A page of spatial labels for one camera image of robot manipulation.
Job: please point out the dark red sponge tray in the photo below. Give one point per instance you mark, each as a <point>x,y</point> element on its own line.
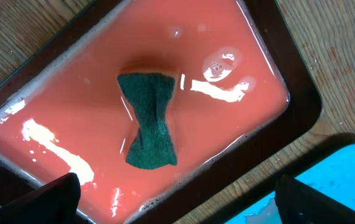
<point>242,93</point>

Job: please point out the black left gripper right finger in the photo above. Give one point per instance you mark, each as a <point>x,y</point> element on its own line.
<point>299,203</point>

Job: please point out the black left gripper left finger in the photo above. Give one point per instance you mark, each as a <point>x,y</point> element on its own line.
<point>53,203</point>

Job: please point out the teal plastic tray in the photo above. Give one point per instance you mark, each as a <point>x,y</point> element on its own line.
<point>334,176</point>

